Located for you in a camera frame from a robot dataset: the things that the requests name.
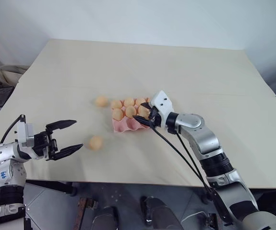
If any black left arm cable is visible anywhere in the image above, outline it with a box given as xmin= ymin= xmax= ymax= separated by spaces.
xmin=0 ymin=114 xmax=26 ymax=146

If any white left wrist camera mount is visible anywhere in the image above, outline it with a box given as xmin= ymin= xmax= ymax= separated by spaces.
xmin=15 ymin=121 xmax=37 ymax=150

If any rusty brown metal bar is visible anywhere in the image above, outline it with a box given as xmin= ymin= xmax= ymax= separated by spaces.
xmin=76 ymin=196 xmax=93 ymax=230

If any beige rounded chair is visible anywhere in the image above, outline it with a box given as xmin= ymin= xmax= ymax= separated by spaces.
xmin=0 ymin=64 xmax=30 ymax=87

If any dark rounded shape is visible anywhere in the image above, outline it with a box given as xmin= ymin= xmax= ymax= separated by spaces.
xmin=140 ymin=195 xmax=184 ymax=230

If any black table frame bar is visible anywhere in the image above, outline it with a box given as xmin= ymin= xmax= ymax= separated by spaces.
xmin=25 ymin=180 xmax=78 ymax=197

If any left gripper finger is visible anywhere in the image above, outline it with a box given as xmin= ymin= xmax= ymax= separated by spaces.
xmin=47 ymin=143 xmax=84 ymax=161
xmin=45 ymin=119 xmax=77 ymax=135

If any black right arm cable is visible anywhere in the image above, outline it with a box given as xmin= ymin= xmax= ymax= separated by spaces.
xmin=173 ymin=130 xmax=228 ymax=225
xmin=149 ymin=126 xmax=216 ymax=201

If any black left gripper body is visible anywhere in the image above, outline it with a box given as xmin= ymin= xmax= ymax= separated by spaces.
xmin=33 ymin=130 xmax=59 ymax=161

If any pink egg carton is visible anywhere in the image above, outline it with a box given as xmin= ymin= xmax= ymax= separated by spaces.
xmin=111 ymin=96 xmax=154 ymax=134

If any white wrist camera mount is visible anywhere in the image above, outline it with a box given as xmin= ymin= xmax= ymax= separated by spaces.
xmin=149 ymin=90 xmax=175 ymax=128
xmin=15 ymin=121 xmax=37 ymax=150

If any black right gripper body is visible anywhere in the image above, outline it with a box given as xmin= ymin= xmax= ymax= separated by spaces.
xmin=148 ymin=106 xmax=164 ymax=129

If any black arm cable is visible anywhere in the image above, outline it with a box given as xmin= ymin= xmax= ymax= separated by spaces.
xmin=149 ymin=126 xmax=216 ymax=201
xmin=173 ymin=130 xmax=228 ymax=225
xmin=0 ymin=114 xmax=26 ymax=146

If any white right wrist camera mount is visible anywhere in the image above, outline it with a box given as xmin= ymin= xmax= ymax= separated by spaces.
xmin=149 ymin=90 xmax=175 ymax=128

